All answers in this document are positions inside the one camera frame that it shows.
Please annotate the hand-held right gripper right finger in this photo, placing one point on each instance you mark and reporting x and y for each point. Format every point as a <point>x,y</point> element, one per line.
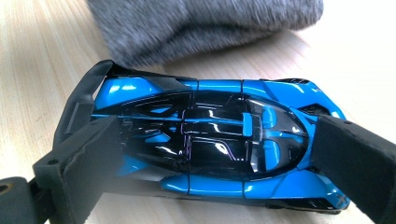
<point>358,165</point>

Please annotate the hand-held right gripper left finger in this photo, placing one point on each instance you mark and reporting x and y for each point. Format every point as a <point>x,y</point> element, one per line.
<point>81,168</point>

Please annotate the blue toy car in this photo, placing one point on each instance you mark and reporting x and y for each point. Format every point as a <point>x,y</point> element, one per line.
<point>218,137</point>

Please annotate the grey fluffy cloth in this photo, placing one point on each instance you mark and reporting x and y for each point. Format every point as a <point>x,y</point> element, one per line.
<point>202,28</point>

